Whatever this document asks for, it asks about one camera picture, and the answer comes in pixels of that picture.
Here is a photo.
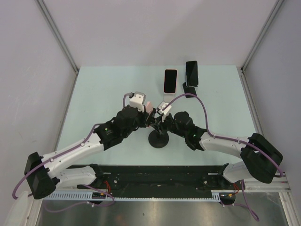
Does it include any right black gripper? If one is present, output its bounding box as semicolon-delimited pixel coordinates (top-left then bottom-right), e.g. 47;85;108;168
151;111;187;138

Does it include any pink phone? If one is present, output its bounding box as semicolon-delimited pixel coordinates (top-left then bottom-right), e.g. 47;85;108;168
145;101;153;127

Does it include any black round-base phone stand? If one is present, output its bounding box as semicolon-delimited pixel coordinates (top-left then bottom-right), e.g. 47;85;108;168
148;129;169;148

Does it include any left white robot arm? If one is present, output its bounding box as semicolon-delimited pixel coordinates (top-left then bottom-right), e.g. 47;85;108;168
24;105;156;199

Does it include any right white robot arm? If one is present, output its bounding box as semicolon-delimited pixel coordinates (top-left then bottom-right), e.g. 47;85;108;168
150;112;283;189

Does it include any white phone stand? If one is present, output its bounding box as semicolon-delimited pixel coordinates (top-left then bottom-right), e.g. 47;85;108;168
163;93;175;103

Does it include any pink-cased phone on stand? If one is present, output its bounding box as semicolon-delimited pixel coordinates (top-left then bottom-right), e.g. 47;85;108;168
164;69;178;94

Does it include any black rectangular phone stand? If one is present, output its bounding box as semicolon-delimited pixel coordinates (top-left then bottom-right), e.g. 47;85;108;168
182;82;197;98

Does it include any black phone on stand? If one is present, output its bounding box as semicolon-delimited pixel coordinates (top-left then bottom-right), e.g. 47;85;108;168
185;61;198;87

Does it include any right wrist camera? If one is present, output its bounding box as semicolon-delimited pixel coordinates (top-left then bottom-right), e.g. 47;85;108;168
157;101;172;121

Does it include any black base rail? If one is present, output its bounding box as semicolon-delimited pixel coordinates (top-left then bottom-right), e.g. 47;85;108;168
91;165;234;198

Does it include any white slotted cable duct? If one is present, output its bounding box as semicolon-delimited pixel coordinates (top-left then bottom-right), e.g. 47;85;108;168
43;191;236;202

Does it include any right aluminium frame post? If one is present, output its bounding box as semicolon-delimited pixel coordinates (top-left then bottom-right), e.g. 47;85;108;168
241;0;285;71

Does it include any aluminium frame post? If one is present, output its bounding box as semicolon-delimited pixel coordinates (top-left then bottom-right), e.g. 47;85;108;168
35;0;79;73
241;0;285;71

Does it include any left aluminium frame post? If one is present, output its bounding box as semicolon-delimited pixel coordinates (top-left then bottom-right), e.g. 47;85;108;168
35;0;79;73

